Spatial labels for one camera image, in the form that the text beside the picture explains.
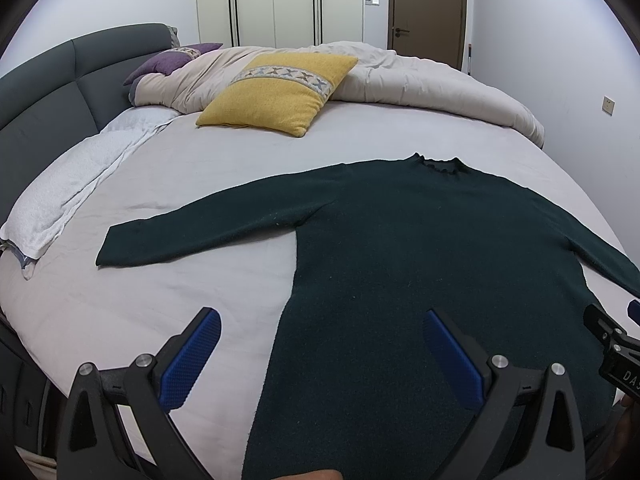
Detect dark green sweater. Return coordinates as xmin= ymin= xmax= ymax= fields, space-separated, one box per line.
xmin=96 ymin=156 xmax=639 ymax=479

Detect white bed sheet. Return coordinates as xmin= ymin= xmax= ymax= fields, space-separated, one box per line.
xmin=1 ymin=103 xmax=639 ymax=479

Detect white pillow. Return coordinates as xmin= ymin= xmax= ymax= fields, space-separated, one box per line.
xmin=1 ymin=106 xmax=179 ymax=280

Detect dark grey headboard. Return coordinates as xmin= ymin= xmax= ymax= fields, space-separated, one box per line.
xmin=1 ymin=23 xmax=172 ymax=220

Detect purple cushion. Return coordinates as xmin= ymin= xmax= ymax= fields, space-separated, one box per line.
xmin=122 ymin=42 xmax=222 ymax=86

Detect yellow patterned cushion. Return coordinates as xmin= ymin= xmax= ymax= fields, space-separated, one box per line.
xmin=196 ymin=52 xmax=358 ymax=138

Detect beige duvet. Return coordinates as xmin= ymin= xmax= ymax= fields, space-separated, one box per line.
xmin=125 ymin=41 xmax=544 ymax=148

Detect brown door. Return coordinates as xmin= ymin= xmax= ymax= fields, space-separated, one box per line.
xmin=387 ymin=0 xmax=468 ymax=70

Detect white wardrobe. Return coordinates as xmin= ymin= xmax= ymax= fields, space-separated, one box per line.
xmin=196 ymin=0 xmax=364 ymax=48

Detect wall socket plate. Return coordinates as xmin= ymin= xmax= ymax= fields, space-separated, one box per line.
xmin=602 ymin=96 xmax=615 ymax=116

